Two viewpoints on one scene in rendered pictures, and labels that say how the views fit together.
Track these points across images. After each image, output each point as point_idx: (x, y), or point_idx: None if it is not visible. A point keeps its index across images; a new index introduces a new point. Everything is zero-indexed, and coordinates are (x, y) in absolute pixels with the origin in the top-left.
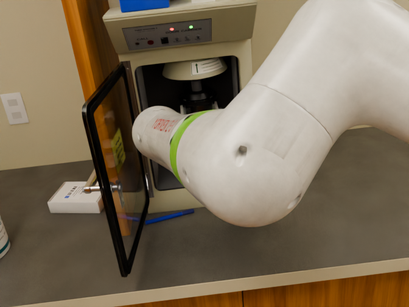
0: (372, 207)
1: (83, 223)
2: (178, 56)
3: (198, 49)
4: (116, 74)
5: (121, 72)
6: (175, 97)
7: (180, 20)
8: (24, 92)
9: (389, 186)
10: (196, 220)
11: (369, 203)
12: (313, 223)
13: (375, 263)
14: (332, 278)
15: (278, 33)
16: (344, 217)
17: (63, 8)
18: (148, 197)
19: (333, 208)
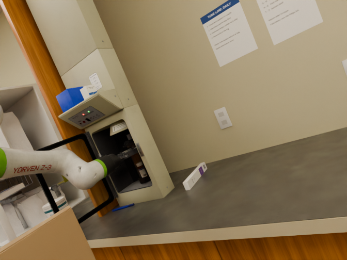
0: (208, 199)
1: None
2: (102, 125)
3: (108, 119)
4: (71, 138)
5: (78, 137)
6: None
7: (81, 110)
8: None
9: (236, 184)
10: (129, 209)
11: (210, 196)
12: (169, 210)
13: (167, 234)
14: (148, 243)
15: (198, 98)
16: (186, 206)
17: (52, 116)
18: (111, 196)
19: (189, 200)
